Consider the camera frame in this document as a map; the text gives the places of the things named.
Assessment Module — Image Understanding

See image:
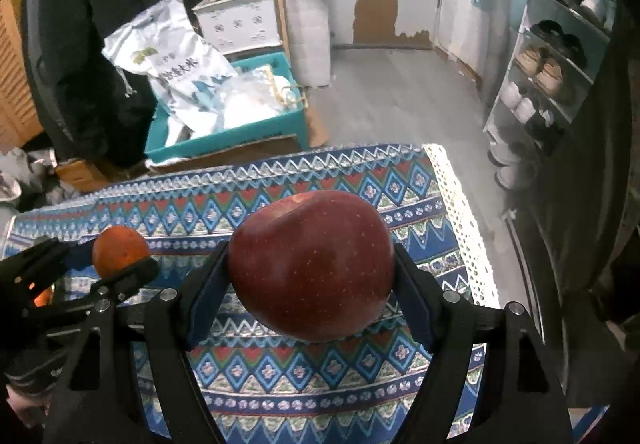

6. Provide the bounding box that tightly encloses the white patterned storage box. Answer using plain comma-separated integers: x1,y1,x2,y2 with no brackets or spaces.
192,0,282,55

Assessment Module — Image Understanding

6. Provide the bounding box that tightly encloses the blue patterned tablecloth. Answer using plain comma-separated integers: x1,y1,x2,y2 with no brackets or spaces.
1,144,499,443

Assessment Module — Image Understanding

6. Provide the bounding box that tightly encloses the white shoe rack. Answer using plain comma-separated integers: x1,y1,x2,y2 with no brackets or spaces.
485,0,618,191

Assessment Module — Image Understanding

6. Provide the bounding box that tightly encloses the black hanging jacket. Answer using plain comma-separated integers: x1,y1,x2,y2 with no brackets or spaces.
22,0,160,170

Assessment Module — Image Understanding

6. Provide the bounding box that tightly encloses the teal cardboard box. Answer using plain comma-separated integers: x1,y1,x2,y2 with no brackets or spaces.
145,52,309,163

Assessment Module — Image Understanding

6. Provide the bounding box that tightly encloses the left hand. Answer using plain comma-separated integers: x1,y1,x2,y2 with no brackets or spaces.
6,386,52,428

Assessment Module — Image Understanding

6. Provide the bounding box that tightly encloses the small orange tangerine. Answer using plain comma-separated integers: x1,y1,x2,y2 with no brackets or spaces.
34,286,54,307

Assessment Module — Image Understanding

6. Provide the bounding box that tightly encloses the wooden crate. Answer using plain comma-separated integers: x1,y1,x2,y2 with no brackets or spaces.
55,159,129,193

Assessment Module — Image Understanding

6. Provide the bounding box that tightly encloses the clear plastic bag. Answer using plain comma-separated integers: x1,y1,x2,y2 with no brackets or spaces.
218,64,303,131

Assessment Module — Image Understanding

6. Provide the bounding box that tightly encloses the grey crumpled cloth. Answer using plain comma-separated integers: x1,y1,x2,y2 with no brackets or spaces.
1,148,81,212

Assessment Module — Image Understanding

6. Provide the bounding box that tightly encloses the white rice bag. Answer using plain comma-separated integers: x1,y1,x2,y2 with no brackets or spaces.
102,0,238,136

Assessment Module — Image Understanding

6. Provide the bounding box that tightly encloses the large orange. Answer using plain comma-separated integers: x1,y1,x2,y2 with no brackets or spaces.
92,225,151,279

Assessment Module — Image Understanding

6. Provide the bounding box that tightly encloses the red apple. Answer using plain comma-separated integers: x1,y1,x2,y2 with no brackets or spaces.
228,190,394,342

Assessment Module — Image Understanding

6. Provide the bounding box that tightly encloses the wooden louvered door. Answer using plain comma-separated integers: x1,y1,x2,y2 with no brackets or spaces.
0,0,43,152

